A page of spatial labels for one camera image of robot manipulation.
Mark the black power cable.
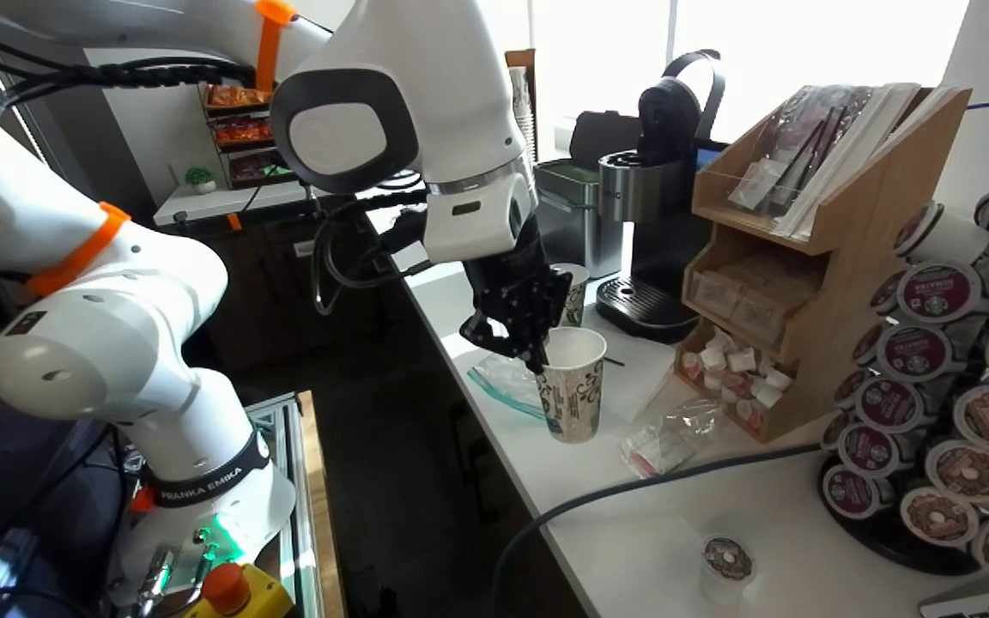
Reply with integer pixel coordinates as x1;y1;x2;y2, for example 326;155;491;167
487;444;829;618

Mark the steel trash bin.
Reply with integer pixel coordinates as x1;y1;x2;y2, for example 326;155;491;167
534;156;621;277

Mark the single coffee pod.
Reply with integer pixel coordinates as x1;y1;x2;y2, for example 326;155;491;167
703;535;756;582

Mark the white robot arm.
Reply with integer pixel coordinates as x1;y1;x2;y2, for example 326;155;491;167
0;0;568;606

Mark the small clear wrapper bag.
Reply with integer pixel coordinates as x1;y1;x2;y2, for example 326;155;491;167
621;412;719;478

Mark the coffee pod carousel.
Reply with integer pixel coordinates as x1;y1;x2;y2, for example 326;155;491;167
817;193;989;572

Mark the yellow emergency stop button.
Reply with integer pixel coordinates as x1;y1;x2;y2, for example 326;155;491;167
181;564;291;618

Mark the snack shelf rack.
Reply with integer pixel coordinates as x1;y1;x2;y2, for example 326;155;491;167
204;81;291;187

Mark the clear plastic bag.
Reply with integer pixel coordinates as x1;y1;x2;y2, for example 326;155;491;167
467;354;542;421

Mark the patterned paper cup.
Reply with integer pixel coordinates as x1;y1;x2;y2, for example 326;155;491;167
552;264;588;325
534;325;608;444

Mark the black coffee machine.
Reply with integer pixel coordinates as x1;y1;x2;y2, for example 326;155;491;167
593;49;723;343

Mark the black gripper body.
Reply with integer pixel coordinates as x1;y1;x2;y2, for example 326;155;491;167
459;223;571;374

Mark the wooden cup dispenser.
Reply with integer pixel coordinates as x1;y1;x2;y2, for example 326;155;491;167
505;50;534;164

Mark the patterned bottom paper cup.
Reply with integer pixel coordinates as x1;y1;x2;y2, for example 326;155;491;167
552;264;588;325

